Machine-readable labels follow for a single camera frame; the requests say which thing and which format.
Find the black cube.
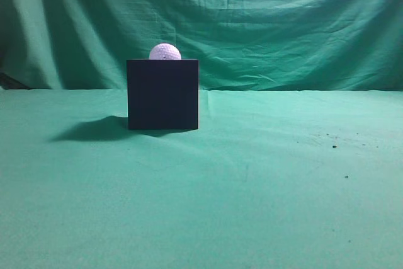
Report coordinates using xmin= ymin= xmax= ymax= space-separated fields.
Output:
xmin=126 ymin=59 xmax=199 ymax=130

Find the green cloth backdrop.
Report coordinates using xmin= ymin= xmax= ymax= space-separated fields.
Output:
xmin=1 ymin=0 xmax=402 ymax=268

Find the white dimpled golf ball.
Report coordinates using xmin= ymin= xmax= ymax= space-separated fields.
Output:
xmin=149 ymin=43 xmax=181 ymax=60

